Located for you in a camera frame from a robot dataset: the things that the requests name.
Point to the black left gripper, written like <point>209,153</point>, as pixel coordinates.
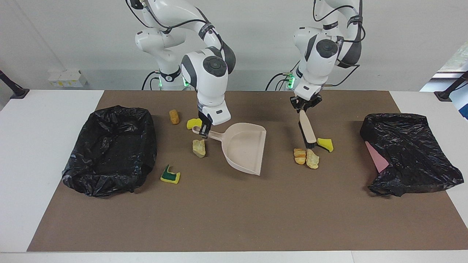
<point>306,100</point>

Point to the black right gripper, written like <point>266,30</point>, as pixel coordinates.
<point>204,117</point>

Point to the pale bread chunk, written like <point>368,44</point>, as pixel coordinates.
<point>312,159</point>
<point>199,148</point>

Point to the beige hand brush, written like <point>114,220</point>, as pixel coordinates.
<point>308,129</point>

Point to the brown bread roll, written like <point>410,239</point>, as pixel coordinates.
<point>174,117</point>

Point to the small yellow sponge piece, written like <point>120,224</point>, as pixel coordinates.
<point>326,144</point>

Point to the beige plastic dustpan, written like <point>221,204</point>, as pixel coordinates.
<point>245,149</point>

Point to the orange toy croissant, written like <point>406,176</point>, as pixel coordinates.
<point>299,156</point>

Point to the yellow and green sponge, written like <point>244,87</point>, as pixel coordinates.
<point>169,178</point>

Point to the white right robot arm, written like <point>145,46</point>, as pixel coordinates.
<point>208,73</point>

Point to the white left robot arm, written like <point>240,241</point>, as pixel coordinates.
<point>321,54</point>

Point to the pink bin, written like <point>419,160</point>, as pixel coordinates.
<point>378,159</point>

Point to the open black trash bag bin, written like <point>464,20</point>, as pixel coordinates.
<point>109,153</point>

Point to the crumpled black trash bag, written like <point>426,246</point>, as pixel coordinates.
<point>413,157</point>

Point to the brown table mat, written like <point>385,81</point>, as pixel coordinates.
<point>234,219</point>

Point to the black clamp stand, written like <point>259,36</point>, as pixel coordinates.
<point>446,95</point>
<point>16,91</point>

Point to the white wall socket box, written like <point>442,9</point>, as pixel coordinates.
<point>67,78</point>

